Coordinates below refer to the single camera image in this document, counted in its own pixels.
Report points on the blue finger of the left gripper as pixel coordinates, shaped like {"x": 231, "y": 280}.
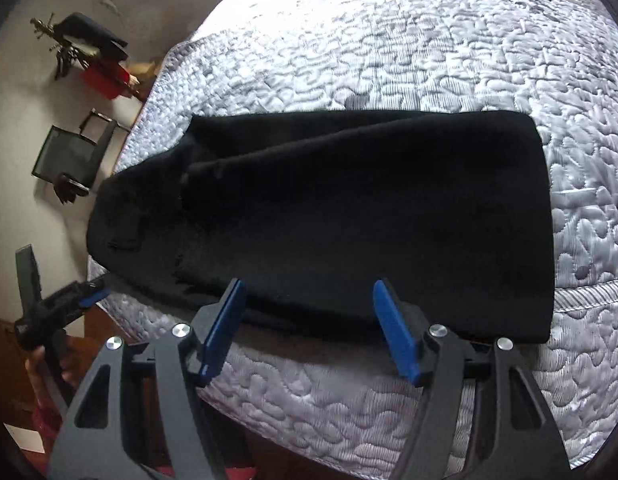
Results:
{"x": 94, "y": 298}

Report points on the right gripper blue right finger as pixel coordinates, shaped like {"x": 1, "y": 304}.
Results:
{"x": 396, "y": 334}

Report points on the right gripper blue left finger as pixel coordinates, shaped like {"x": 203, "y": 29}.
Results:
{"x": 219, "y": 337}

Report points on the black pants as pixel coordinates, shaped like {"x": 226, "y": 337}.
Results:
{"x": 310, "y": 209}

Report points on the left hand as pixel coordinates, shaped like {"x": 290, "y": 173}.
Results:
{"x": 67, "y": 357}

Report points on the black mesh chair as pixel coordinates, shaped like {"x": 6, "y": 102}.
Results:
{"x": 70, "y": 161}

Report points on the red hanging garment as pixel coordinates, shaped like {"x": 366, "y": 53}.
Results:
{"x": 110, "y": 79}

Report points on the wooden coat rack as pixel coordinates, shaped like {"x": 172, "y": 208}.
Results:
{"x": 70, "y": 52}

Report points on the black hanging garment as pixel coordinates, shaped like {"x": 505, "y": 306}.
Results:
{"x": 80, "y": 26}

